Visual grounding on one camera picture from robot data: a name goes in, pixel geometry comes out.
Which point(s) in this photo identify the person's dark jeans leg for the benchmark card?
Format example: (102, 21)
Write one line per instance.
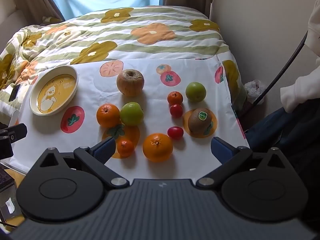
(287, 135)

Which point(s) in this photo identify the beige headboard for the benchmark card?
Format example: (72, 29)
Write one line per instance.
(11, 27)

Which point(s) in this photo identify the red tomato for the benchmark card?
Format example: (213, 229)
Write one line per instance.
(175, 132)
(176, 111)

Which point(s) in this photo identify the dark cardboard box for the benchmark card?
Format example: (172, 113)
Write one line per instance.
(7, 197)

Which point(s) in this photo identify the floral striped blanket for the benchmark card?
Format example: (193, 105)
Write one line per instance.
(150, 47)

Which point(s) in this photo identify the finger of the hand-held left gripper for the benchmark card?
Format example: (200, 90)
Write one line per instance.
(15, 132)

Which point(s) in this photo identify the white plastic bag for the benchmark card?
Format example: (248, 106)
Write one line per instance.
(254, 88)

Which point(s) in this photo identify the white fruit-print cloth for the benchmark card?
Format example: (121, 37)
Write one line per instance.
(150, 87)

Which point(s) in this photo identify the person in white sleeve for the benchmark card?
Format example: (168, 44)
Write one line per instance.
(300, 92)

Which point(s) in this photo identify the small mandarin orange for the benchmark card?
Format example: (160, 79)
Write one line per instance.
(125, 148)
(175, 98)

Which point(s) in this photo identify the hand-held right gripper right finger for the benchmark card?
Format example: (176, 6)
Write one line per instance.
(220, 148)

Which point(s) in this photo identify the dark smartphone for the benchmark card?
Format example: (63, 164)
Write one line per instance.
(14, 93)

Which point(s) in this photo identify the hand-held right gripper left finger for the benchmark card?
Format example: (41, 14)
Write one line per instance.
(106, 148)

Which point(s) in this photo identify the cream bowl with bear print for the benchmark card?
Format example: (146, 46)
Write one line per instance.
(53, 91)

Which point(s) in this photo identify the brown kiwi with green sticker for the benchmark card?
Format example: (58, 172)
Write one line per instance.
(198, 123)

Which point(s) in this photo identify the wrinkled brown apple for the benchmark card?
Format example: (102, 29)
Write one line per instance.
(130, 82)

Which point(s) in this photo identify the white table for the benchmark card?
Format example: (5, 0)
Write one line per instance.
(13, 118)

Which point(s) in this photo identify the small green apple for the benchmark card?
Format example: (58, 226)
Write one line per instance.
(195, 92)

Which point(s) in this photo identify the large orange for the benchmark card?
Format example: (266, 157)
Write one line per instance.
(157, 147)
(108, 115)

